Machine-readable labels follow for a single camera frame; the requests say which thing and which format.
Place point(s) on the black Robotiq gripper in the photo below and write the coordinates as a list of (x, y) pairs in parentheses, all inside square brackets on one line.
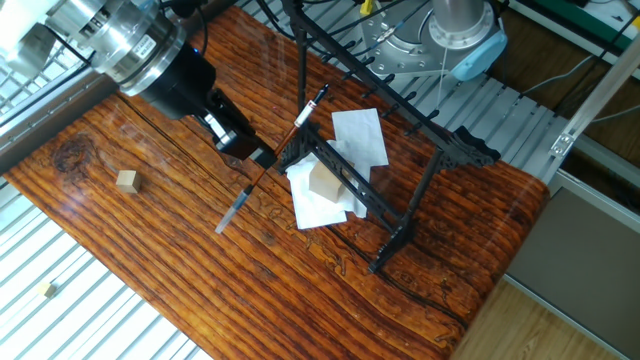
[(180, 85)]

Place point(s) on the brown brush with clear cap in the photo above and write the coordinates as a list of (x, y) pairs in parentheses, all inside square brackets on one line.
[(305, 114)]

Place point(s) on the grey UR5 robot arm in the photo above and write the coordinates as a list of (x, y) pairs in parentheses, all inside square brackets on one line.
[(135, 45)]

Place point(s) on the black pen rack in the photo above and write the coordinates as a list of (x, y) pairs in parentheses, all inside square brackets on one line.
[(360, 187)]

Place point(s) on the large wooden block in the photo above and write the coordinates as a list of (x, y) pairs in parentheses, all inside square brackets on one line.
[(325, 182)]

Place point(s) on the crumpled white tissue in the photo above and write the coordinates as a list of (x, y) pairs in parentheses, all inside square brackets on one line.
[(315, 212)]

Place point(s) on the small wooden cube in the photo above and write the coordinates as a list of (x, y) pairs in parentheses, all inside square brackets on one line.
[(128, 182)]

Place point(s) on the flat white paper sheet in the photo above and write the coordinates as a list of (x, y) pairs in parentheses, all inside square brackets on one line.
[(360, 135)]

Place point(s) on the wood grain table mat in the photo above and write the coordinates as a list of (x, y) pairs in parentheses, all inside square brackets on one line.
[(250, 300)]

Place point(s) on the tiny pale wooden cube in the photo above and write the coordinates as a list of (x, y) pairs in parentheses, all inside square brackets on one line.
[(47, 290)]

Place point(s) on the grey side panel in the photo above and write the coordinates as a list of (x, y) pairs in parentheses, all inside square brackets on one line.
[(575, 270)]

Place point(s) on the aluminium frame post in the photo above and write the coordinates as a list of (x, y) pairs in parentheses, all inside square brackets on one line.
[(595, 96)]

